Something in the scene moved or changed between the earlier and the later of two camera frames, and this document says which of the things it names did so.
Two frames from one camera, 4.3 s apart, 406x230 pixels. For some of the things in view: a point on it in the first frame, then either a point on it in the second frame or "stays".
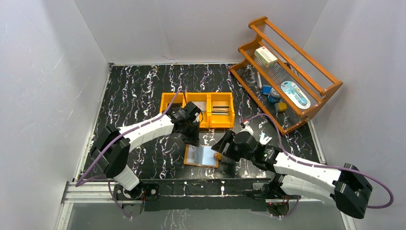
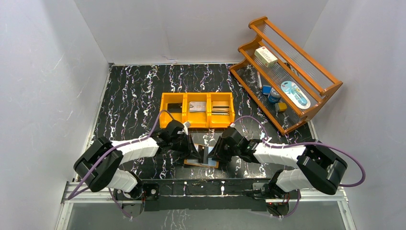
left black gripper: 191,132 to 186,144
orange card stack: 220,108 stays
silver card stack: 201,105 stays
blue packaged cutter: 296,94 stays
